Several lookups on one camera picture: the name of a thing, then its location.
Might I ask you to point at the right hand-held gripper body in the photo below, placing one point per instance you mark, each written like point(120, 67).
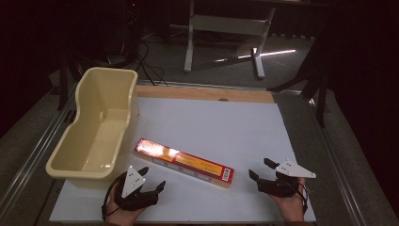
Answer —
point(290, 177)

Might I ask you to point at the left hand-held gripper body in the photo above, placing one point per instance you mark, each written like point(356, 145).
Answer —
point(133, 183)

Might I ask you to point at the long red orange box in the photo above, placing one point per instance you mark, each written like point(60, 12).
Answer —
point(194, 163)

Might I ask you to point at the cream plastic tub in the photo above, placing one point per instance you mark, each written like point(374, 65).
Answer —
point(94, 141)

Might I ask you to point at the person's right hand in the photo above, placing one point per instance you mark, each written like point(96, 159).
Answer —
point(291, 205)

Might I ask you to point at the person's left hand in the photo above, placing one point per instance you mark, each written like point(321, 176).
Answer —
point(124, 215)

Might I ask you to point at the white table mat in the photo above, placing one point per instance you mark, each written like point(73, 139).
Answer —
point(219, 125)

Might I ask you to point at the black tripod stand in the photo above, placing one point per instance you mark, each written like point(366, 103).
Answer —
point(313, 75)

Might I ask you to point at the aluminium rail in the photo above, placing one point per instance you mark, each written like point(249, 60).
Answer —
point(34, 157)
point(338, 169)

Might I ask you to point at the white metal stand frame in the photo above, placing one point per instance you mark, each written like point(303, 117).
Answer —
point(226, 25)

